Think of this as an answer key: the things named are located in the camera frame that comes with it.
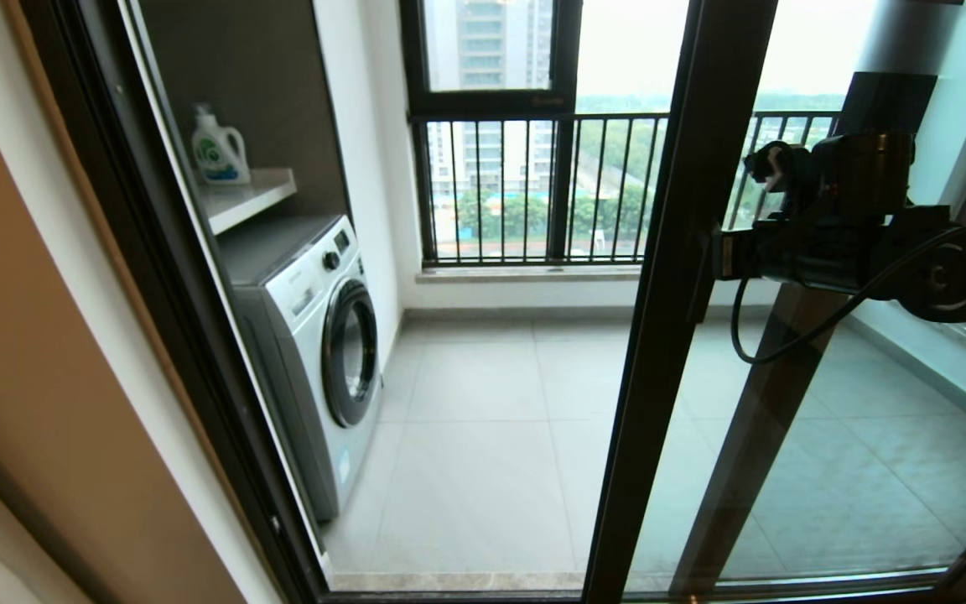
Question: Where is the black door handle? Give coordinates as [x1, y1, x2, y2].
[688, 220, 723, 325]

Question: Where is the dark framed sliding glass door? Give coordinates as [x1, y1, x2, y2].
[581, 0, 966, 604]

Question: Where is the fixed dark framed glass panel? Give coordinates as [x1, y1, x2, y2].
[669, 0, 966, 598]

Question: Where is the long black balcony railing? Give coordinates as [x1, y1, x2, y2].
[410, 111, 841, 268]

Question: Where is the grey high-rise building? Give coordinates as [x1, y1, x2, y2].
[427, 0, 555, 195]

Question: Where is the white front-load washing machine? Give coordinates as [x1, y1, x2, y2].
[219, 214, 385, 523]

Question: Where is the white shelf board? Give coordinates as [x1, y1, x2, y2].
[202, 168, 299, 236]

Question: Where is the white detergent bottle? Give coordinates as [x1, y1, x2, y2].
[192, 102, 252, 186]

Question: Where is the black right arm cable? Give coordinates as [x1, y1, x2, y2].
[730, 220, 966, 366]

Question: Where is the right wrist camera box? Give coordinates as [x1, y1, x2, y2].
[741, 140, 821, 221]

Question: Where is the dark window frame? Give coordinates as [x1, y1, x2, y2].
[400, 0, 583, 266]

